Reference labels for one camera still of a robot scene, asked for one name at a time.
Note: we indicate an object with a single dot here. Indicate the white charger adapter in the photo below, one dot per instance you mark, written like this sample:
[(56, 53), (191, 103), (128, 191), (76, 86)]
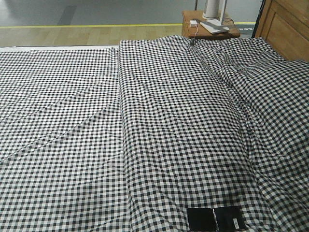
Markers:
[(193, 23)]

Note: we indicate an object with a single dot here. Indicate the wooden headboard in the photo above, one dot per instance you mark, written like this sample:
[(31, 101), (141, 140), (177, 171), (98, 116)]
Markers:
[(284, 24)]

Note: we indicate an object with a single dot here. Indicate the black smartphone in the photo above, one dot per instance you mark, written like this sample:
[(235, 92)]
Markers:
[(221, 219)]

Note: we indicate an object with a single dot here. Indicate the black white checkered bedsheet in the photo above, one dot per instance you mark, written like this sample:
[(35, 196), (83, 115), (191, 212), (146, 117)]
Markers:
[(127, 139)]

